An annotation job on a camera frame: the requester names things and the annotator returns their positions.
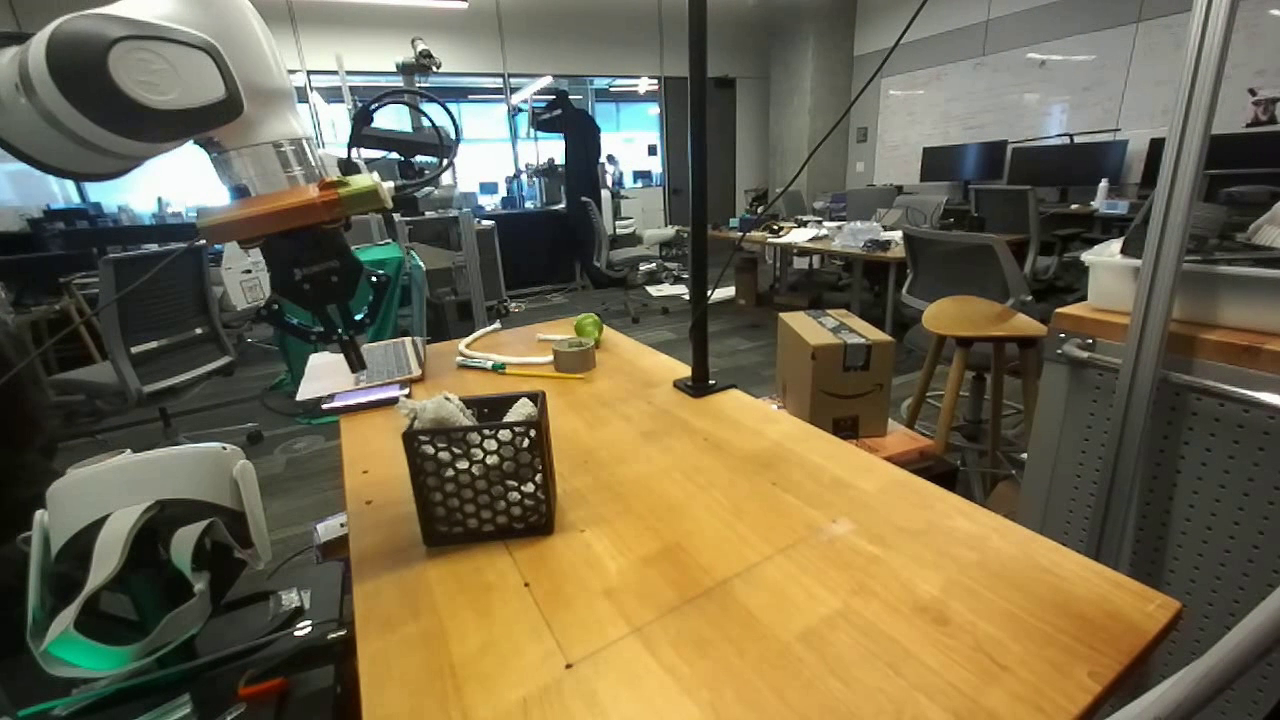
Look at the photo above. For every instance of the black computer monitor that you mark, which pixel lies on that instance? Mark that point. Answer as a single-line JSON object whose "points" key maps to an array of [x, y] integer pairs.
{"points": [[1065, 166], [960, 163]]}

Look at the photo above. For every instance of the black standing machine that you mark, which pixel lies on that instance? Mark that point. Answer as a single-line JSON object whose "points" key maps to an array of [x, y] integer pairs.
{"points": [[582, 172]]}

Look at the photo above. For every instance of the white pipe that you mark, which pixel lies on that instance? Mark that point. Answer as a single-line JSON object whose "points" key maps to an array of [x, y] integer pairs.
{"points": [[1200, 660]]}

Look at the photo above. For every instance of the green cloth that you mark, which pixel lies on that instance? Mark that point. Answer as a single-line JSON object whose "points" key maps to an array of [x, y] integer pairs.
{"points": [[384, 284]]}

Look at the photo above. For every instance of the cardboard box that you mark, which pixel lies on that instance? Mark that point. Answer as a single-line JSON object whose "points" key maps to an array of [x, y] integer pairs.
{"points": [[834, 382]]}

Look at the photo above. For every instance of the black pole stand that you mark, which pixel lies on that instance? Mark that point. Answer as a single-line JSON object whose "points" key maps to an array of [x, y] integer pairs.
{"points": [[696, 172]]}

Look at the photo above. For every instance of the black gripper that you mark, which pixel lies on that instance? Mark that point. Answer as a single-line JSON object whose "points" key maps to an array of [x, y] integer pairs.
{"points": [[315, 275]]}

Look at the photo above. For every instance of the white curved strip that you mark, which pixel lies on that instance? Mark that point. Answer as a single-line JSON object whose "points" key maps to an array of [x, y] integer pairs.
{"points": [[503, 359]]}

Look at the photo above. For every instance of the white terry towel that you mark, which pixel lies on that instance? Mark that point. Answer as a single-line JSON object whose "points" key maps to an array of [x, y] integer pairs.
{"points": [[442, 411]]}

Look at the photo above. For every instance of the small black perforated basket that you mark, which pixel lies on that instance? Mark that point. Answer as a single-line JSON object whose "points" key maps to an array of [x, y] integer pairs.
{"points": [[483, 483]]}

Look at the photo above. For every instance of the grey office chair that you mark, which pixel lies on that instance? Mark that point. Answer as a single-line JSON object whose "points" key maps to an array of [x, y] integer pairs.
{"points": [[960, 264]]}

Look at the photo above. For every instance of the dark smartphone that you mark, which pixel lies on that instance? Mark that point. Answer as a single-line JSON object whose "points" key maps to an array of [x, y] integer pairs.
{"points": [[363, 397]]}

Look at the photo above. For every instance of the silver laptop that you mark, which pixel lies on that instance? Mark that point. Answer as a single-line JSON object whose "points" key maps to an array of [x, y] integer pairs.
{"points": [[384, 363]]}

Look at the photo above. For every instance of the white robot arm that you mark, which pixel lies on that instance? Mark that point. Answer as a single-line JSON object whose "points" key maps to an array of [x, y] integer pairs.
{"points": [[134, 82]]}

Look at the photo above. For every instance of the black metal stand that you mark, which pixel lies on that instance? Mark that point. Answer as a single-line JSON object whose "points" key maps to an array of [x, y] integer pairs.
{"points": [[1166, 264]]}

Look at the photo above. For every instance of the white VR headset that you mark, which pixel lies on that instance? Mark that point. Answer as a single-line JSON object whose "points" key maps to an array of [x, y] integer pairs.
{"points": [[134, 483]]}

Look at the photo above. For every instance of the round glass jar rim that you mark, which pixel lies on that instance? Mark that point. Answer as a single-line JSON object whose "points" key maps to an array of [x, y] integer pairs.
{"points": [[575, 359]]}

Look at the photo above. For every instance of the grey pegboard cabinet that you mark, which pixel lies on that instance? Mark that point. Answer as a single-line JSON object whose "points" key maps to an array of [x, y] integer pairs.
{"points": [[1200, 483]]}

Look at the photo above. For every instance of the green ball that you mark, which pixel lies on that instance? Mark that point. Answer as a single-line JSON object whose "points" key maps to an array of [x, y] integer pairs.
{"points": [[590, 324]]}

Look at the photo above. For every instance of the wooden stool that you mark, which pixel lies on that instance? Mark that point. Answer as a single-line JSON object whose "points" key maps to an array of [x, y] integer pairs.
{"points": [[982, 321]]}

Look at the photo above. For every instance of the white plastic bin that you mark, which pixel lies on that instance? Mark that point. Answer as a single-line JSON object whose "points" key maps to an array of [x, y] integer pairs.
{"points": [[1134, 284]]}

